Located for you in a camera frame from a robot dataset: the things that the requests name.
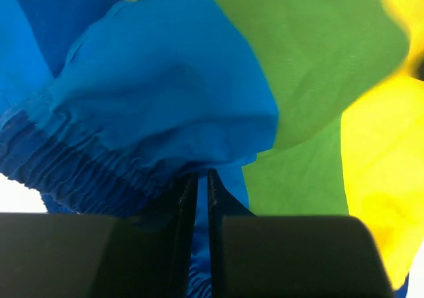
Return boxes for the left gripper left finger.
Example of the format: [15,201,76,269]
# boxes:
[1,175,198,297]

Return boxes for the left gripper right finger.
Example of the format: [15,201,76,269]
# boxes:
[207,170,393,297]

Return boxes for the rainbow striped shorts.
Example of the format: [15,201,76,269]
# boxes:
[1,0,423,297]

